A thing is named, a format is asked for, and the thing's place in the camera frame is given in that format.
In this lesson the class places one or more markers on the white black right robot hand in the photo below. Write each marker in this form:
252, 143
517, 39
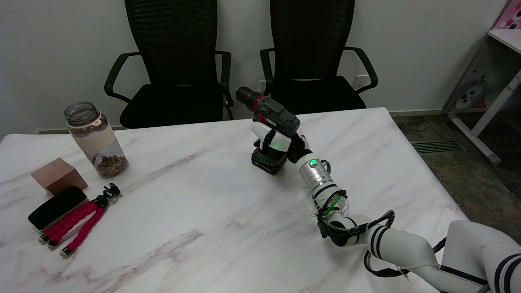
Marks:
274, 142

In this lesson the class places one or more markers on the dark green power screwdriver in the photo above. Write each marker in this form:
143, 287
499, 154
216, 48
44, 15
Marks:
272, 112

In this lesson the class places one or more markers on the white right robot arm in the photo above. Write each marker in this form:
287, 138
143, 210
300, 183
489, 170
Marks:
317, 177

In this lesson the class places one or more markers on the black mesh office chair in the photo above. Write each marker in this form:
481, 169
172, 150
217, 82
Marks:
175, 97
313, 61

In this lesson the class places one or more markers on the metal floor vent grille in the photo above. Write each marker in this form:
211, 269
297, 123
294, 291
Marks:
435, 147

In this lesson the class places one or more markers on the glass jar with nuts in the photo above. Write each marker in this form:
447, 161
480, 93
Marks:
97, 140

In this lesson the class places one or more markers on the red flexible mini tripod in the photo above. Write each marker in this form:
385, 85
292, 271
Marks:
80, 220

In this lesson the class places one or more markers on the brown wooden block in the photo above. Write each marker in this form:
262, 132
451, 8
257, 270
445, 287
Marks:
58, 176

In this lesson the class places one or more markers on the white desk with panda panel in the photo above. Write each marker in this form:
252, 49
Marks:
496, 97

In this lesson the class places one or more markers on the black board eraser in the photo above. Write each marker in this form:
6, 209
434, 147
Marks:
56, 207

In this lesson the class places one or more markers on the pink box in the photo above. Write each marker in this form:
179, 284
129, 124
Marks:
511, 16

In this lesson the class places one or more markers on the white wall socket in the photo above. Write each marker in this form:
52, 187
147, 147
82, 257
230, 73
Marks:
263, 84
361, 81

